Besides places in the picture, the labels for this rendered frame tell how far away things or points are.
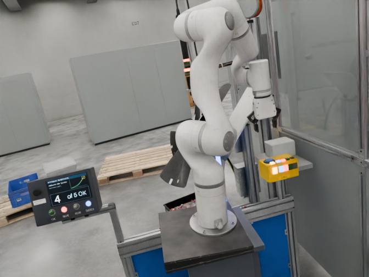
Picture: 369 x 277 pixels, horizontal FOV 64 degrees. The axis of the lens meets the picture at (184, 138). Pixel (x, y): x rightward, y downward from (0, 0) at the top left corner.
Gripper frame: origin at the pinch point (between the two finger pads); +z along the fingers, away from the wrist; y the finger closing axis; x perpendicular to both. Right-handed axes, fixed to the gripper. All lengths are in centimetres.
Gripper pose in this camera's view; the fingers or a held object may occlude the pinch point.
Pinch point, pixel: (265, 127)
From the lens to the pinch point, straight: 145.8
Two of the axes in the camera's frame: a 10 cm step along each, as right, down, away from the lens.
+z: 1.8, 9.4, 2.8
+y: 9.6, -2.3, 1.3
